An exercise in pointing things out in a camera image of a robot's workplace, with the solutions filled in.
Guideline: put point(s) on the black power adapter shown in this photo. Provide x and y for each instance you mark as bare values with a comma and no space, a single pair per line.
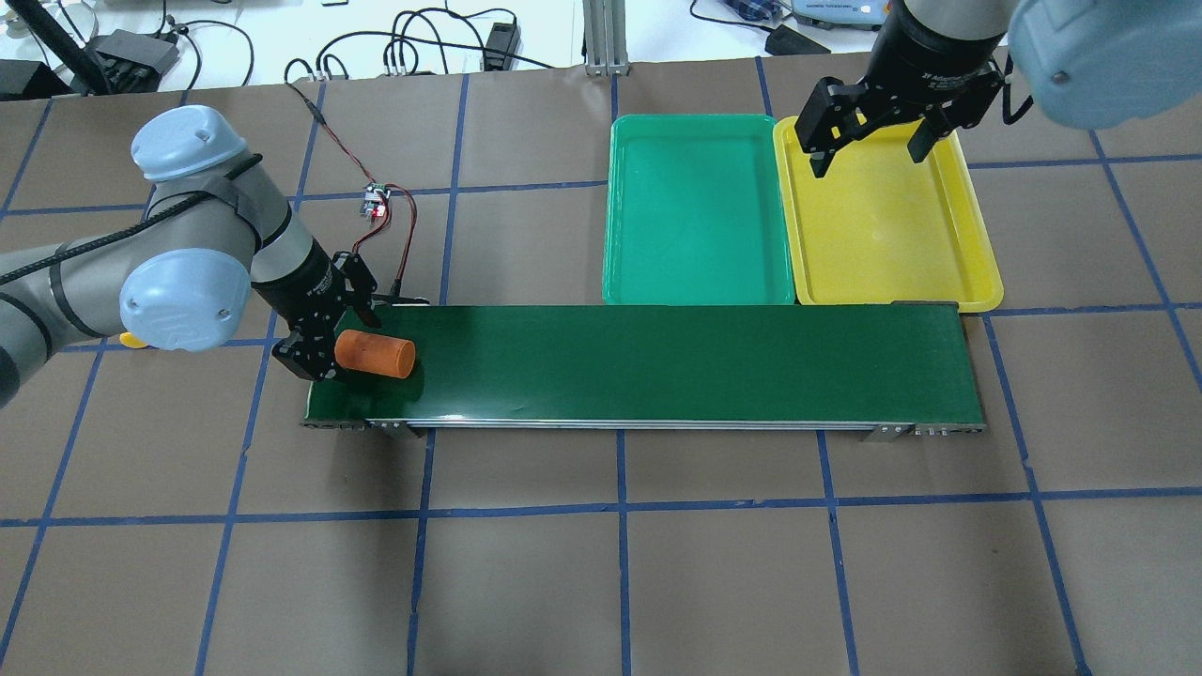
501,46

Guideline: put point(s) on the small motor controller board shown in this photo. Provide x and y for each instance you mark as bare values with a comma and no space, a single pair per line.
375,201

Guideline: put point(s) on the yellow plastic tray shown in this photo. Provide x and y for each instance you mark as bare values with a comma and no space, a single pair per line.
881,229

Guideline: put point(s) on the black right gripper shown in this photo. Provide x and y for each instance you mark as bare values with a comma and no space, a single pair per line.
930,56

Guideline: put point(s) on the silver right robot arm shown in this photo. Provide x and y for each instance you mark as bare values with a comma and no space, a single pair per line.
1093,65

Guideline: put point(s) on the green plastic tray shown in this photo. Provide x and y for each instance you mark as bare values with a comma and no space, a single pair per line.
694,216

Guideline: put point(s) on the yellow push button bottom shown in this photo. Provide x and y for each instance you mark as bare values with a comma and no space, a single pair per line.
131,341

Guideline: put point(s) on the plain orange cylinder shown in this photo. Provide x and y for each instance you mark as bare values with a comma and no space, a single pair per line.
371,353

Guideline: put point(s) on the small blue teach pendant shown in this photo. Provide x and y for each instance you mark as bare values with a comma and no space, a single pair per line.
862,15

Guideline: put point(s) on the green conveyor belt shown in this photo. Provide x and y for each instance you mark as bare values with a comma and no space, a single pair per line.
885,369

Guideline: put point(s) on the blue checkered umbrella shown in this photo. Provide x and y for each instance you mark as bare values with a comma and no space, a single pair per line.
758,11

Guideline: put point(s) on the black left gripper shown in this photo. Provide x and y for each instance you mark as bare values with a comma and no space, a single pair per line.
302,281

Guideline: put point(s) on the aluminium frame post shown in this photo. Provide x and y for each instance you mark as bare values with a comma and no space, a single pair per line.
604,38

